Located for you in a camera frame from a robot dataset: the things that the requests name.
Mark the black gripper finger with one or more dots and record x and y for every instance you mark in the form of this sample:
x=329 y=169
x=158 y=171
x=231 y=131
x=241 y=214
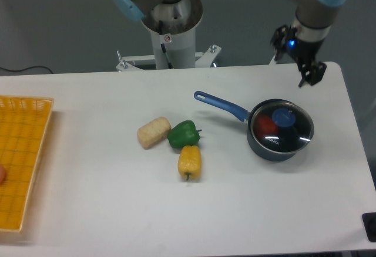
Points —
x=311 y=73
x=283 y=40

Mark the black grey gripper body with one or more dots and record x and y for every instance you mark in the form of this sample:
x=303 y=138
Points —
x=305 y=42

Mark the glass pot lid blue knob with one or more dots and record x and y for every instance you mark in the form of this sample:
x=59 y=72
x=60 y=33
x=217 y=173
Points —
x=295 y=128

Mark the dark blue saucepan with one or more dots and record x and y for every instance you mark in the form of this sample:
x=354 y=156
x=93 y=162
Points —
x=241 y=114

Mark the red bell pepper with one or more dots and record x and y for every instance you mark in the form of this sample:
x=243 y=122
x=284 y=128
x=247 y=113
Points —
x=264 y=126

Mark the green bell pepper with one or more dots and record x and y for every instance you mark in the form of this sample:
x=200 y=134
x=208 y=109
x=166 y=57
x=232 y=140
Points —
x=184 y=134

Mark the yellow bell pepper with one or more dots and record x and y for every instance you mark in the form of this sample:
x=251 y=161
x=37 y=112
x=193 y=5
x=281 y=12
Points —
x=190 y=163

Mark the black table corner device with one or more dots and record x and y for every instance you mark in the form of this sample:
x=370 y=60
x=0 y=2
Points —
x=369 y=221

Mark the beige bread loaf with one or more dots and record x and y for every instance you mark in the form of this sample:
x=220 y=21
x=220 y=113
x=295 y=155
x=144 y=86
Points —
x=153 y=132

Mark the yellow woven basket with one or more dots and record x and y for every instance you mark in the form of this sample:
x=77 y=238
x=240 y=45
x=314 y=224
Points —
x=24 y=123

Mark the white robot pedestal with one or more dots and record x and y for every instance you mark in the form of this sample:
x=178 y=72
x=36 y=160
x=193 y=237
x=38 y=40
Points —
x=172 y=29

